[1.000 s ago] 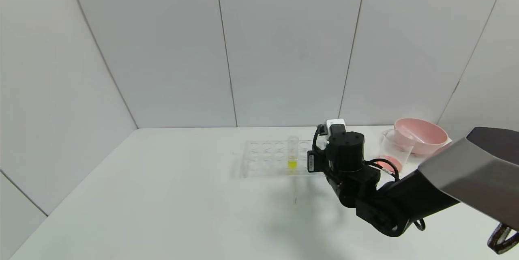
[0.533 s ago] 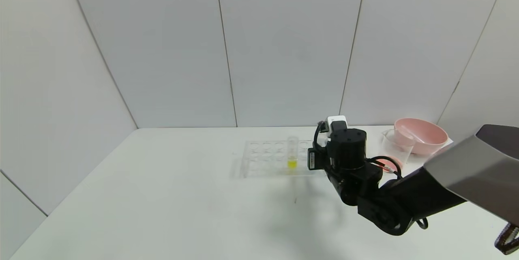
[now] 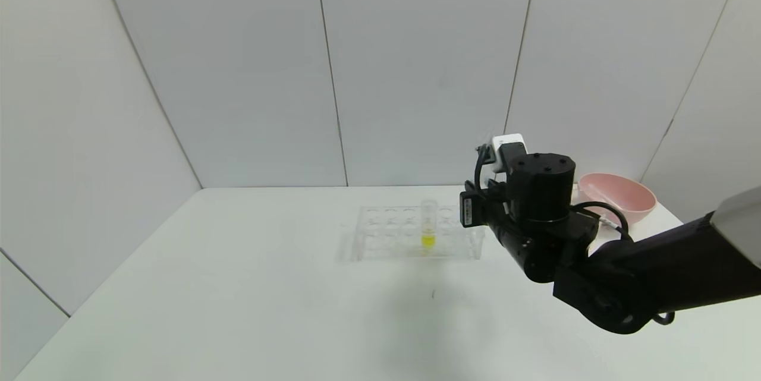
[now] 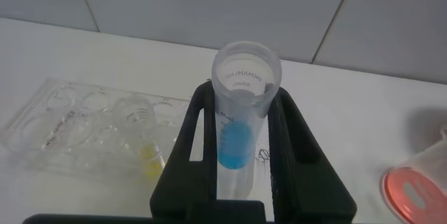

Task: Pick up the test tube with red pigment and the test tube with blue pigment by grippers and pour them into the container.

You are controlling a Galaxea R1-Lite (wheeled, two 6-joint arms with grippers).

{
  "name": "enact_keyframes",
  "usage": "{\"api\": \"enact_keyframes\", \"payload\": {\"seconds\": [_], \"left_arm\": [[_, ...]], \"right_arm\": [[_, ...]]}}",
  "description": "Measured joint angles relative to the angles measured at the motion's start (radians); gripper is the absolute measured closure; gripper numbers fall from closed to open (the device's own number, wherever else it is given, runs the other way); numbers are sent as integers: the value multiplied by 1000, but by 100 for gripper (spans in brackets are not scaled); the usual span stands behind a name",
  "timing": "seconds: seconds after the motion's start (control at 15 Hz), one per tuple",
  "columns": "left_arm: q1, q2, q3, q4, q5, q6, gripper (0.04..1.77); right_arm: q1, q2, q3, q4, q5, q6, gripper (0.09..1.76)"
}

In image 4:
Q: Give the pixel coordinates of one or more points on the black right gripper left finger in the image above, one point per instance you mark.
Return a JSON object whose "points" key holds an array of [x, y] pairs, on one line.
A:
{"points": [[185, 182]]}

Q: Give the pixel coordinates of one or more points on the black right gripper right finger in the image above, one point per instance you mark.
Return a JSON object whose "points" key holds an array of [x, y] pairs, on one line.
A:
{"points": [[304, 182]]}

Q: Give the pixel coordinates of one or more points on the blue pigment test tube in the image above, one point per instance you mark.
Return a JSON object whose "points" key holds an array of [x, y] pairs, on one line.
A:
{"points": [[235, 143]]}

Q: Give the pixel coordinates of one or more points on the yellow pigment test tube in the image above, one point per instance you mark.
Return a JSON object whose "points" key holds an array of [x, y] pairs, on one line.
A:
{"points": [[148, 154]]}

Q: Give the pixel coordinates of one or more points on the clear plastic test tube rack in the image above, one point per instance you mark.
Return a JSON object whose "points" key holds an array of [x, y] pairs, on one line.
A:
{"points": [[70, 130]]}

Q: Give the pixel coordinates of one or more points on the clear plastic beaker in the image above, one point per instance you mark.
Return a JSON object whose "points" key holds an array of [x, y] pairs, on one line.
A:
{"points": [[415, 192]]}

